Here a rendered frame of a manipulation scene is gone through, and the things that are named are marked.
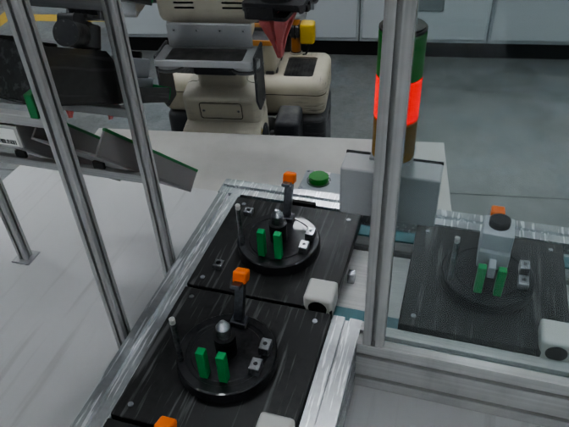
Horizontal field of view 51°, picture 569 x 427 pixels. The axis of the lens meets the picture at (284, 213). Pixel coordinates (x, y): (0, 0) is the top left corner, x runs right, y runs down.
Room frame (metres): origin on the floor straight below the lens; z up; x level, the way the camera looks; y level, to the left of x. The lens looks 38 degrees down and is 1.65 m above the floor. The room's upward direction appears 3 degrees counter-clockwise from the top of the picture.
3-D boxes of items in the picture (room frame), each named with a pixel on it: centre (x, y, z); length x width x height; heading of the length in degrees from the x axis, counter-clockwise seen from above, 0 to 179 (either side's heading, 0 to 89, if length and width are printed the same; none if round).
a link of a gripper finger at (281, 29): (0.97, 0.00, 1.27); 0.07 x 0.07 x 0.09; 71
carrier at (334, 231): (0.76, 0.01, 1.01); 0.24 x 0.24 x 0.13; 72
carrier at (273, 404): (0.53, 0.09, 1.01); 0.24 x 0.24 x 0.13; 72
